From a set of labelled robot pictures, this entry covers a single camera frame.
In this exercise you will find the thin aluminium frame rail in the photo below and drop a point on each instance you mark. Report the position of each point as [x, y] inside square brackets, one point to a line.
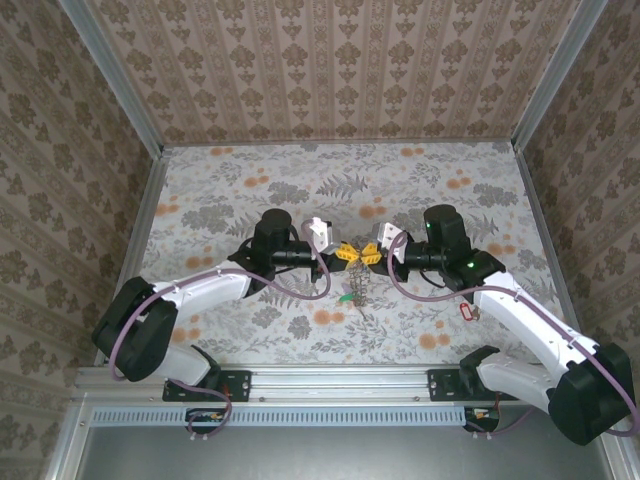
[537, 210]
[145, 215]
[340, 143]

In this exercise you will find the floral table cover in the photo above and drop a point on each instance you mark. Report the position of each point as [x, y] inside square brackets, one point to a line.
[320, 175]

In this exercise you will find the aluminium frame post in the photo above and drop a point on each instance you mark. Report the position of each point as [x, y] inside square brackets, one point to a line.
[112, 80]
[555, 75]

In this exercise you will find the wide aluminium base rail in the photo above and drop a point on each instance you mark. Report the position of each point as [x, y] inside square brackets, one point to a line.
[340, 382]

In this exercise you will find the green tag key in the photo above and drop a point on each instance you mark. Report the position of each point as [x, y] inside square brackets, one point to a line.
[345, 298]

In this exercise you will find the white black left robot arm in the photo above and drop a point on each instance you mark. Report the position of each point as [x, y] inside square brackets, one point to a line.
[210, 290]

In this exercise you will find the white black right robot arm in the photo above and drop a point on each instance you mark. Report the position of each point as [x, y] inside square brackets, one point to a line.
[525, 320]

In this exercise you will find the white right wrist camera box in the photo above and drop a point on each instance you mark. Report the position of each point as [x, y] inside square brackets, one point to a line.
[389, 237]

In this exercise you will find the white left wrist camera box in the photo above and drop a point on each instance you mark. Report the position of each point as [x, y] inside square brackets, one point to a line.
[320, 235]

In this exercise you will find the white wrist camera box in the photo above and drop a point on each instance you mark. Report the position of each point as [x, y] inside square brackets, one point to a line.
[320, 235]
[389, 237]

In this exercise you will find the grey metal panel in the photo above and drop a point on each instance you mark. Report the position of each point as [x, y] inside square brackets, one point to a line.
[340, 455]

